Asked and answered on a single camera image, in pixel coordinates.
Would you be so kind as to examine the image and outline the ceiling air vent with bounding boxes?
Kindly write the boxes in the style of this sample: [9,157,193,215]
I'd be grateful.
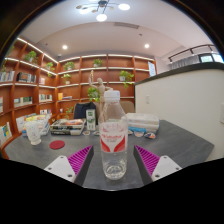
[113,21,140,30]

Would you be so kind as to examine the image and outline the tan chair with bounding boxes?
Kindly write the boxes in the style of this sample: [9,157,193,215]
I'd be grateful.
[119,100,136,114]

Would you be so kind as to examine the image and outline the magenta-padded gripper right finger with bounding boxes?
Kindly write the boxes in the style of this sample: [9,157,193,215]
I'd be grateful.
[133,144,183,187]

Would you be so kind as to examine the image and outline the tall green white carton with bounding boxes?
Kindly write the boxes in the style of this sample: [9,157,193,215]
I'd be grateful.
[85,109,97,132]

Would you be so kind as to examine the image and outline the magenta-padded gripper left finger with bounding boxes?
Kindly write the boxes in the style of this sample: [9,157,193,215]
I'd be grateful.
[43,144,95,188]

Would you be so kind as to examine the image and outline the white patterned mug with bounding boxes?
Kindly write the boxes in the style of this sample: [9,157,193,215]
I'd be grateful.
[24,120,46,146]

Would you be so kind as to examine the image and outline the grey curtain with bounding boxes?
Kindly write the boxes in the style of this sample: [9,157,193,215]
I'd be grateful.
[169,54,201,70]

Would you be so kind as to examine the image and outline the clear plastic water bottle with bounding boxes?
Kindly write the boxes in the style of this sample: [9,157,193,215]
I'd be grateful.
[97,89,130,181]

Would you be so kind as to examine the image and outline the black track light rail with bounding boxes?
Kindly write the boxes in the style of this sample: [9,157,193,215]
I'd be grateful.
[167,43,218,64]

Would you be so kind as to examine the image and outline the colourful round badge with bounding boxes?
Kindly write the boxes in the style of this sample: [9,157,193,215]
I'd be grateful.
[144,132,157,140]

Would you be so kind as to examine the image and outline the chair with dark jacket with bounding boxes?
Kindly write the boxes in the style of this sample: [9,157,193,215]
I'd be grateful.
[73,101,98,120]

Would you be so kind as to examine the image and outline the orange wooden shelf unit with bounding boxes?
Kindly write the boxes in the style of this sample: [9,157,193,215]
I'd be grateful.
[0,35,158,141]

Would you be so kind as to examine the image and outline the flat round red coaster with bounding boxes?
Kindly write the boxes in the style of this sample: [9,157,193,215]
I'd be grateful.
[49,139,66,150]

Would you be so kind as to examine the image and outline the branched ceiling lamp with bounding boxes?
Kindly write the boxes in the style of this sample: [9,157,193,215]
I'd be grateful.
[75,0,132,23]

